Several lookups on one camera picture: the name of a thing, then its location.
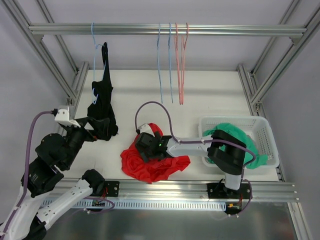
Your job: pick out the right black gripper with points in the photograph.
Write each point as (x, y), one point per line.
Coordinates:
(142, 144)

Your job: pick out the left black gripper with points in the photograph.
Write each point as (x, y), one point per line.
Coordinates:
(83, 127)

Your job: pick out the black tank top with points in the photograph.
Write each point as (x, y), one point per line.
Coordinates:
(103, 108)

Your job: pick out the blue hanger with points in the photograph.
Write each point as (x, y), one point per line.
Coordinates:
(158, 62)
(170, 63)
(95, 96)

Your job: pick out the red tank top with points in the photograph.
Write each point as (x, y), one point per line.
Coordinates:
(155, 170)

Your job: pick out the pink hanger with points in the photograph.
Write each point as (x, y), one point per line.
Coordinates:
(184, 40)
(176, 47)

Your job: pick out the green tank top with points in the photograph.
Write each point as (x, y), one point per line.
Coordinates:
(234, 131)

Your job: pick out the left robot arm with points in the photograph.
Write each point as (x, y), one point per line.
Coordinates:
(55, 154)

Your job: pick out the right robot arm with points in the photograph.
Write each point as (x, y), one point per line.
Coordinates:
(227, 153)

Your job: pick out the white plastic basket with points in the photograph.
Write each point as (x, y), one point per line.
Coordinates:
(257, 129)

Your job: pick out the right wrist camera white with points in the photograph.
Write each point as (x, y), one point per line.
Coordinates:
(145, 128)

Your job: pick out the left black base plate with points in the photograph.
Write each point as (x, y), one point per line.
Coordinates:
(110, 188)

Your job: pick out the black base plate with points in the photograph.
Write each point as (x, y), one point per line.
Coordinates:
(110, 188)
(217, 190)

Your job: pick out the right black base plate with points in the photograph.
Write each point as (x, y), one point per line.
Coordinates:
(217, 190)

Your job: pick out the white slotted cable duct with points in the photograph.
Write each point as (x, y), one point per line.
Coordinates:
(135, 204)

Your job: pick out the front aluminium rail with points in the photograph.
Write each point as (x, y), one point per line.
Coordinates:
(261, 191)

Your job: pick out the aluminium hanging rail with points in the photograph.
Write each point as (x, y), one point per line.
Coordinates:
(279, 30)

